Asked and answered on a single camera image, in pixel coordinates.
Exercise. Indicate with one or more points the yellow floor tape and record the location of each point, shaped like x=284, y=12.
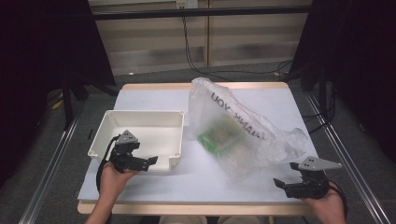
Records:
x=57, y=104

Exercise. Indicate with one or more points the person's left hand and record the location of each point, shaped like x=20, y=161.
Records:
x=112, y=182

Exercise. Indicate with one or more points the clear printed plastic bag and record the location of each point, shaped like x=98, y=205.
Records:
x=264, y=146

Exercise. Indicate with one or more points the green snack packet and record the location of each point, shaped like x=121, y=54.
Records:
x=218, y=138

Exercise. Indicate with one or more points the metal floor rail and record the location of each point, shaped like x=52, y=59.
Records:
x=49, y=174
x=348, y=161

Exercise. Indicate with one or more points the wooden table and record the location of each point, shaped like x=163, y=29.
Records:
x=202, y=209

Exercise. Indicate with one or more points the black horizontal bar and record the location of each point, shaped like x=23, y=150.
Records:
x=218, y=12

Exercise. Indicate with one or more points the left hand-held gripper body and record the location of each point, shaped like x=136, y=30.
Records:
x=124, y=152

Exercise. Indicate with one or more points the white plastic box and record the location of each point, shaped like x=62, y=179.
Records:
x=155, y=127

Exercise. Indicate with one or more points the person's right hand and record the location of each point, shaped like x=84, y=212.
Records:
x=330, y=205

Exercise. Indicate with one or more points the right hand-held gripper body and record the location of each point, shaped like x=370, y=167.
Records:
x=311, y=188

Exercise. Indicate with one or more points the black curtain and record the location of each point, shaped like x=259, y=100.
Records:
x=358, y=62
x=46, y=46

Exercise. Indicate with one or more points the black stand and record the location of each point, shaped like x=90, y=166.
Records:
x=67, y=102
x=322, y=93

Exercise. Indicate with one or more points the pale table mat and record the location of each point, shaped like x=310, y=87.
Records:
x=186, y=186

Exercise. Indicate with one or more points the white wall socket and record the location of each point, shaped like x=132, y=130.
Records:
x=186, y=3

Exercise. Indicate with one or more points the person's left leg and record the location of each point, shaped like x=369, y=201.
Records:
x=182, y=220

